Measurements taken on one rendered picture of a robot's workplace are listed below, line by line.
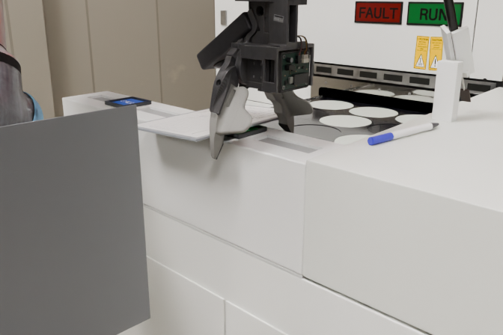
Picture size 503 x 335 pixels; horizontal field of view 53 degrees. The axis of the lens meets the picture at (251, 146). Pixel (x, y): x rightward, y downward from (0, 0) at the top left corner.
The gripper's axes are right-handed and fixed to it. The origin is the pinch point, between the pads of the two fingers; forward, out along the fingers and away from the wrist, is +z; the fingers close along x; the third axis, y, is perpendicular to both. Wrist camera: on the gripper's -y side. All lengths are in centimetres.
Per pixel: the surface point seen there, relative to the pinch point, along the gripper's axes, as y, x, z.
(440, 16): -1, 57, -15
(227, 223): 0.0, -4.8, 9.5
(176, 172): -10.3, -4.8, 4.9
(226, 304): 0.0, -5.1, 21.9
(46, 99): -179, 55, 27
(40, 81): -179, 53, 18
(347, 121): -7.9, 36.2, 4.4
